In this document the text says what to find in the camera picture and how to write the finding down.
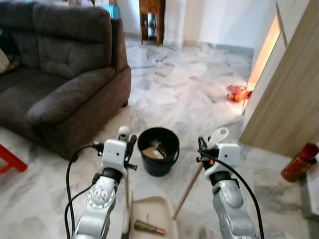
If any beige broom with purple bristles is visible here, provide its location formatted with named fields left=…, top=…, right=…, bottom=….
left=118, top=125, right=133, bottom=239

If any beige long-handled dustpan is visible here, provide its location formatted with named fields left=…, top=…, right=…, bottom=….
left=122, top=127, right=231, bottom=239

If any tan tapered tube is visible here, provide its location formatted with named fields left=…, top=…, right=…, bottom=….
left=134, top=220, right=166, bottom=236

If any tan cardboard piece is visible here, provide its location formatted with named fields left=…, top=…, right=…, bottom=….
left=149, top=147, right=166, bottom=160

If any dark blue bucket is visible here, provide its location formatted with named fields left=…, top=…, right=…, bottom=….
left=137, top=127, right=180, bottom=177

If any orange red toy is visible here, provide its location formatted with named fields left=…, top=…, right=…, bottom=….
left=227, top=85, right=252, bottom=103

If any dark grey fabric sofa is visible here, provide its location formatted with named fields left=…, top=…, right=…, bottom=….
left=0, top=1, right=132, bottom=160

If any large light wooden wardrobe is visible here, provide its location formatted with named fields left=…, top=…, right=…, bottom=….
left=239, top=0, right=319, bottom=159

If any small dark wooden cabinet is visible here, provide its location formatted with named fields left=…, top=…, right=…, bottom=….
left=139, top=0, right=166, bottom=46

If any teal box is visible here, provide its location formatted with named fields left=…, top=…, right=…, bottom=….
left=97, top=4, right=121, bottom=19

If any beige cushion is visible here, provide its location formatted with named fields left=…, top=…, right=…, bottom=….
left=0, top=48, right=20, bottom=74

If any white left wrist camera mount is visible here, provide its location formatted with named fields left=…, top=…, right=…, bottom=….
left=102, top=139, right=128, bottom=170

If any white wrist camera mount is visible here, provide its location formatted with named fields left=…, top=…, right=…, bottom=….
left=207, top=143, right=242, bottom=177
left=102, top=139, right=128, bottom=170

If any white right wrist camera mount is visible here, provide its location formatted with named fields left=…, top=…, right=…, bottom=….
left=207, top=143, right=242, bottom=177

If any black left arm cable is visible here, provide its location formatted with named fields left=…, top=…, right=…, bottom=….
left=65, top=143, right=105, bottom=239

